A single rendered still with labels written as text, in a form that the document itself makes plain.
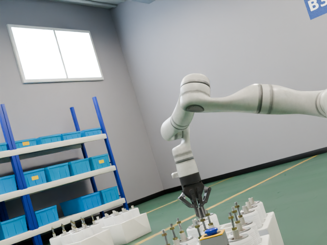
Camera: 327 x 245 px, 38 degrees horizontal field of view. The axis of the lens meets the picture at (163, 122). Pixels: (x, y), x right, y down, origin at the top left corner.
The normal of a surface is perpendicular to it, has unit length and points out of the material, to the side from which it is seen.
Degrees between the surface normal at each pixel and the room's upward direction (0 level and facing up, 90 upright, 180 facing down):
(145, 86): 90
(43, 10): 90
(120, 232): 90
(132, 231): 90
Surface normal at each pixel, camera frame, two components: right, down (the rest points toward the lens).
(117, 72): 0.77, -0.29
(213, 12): -0.57, 0.10
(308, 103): 0.34, -0.07
